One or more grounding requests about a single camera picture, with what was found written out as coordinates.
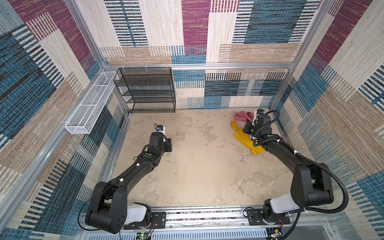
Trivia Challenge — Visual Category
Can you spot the black wire shelf rack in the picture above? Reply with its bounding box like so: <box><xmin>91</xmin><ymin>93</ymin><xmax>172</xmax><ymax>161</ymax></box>
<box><xmin>115</xmin><ymin>67</ymin><xmax>176</xmax><ymax>114</ymax></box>

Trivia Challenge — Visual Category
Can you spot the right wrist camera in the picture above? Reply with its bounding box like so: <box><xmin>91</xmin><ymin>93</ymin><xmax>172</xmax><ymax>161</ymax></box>
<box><xmin>253</xmin><ymin>109</ymin><xmax>265</xmax><ymax>126</ymax></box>

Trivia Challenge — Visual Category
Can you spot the yellow cloth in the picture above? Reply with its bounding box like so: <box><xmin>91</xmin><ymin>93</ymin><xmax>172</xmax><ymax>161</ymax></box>
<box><xmin>231</xmin><ymin>120</ymin><xmax>265</xmax><ymax>155</ymax></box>

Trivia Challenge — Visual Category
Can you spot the white wire mesh basket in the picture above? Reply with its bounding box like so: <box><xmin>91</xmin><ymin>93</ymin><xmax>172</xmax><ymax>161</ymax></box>
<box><xmin>65</xmin><ymin>72</ymin><xmax>117</xmax><ymax>135</ymax></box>

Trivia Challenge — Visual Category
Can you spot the dark pink cloth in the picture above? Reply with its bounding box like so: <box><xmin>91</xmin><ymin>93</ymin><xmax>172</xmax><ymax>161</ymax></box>
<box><xmin>233</xmin><ymin>111</ymin><xmax>255</xmax><ymax>123</ymax></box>

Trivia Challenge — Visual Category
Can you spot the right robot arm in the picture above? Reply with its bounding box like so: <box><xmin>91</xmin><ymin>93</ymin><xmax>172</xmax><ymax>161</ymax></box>
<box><xmin>243</xmin><ymin>109</ymin><xmax>334</xmax><ymax>224</ymax></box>

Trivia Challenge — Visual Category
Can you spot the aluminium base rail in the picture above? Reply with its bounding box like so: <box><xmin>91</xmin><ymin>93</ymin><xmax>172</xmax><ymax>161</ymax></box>
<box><xmin>76</xmin><ymin>206</ymin><xmax>341</xmax><ymax>240</ymax></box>

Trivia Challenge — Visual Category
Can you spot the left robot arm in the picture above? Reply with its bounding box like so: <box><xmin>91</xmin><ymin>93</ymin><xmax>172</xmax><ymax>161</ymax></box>
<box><xmin>85</xmin><ymin>132</ymin><xmax>172</xmax><ymax>234</ymax></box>

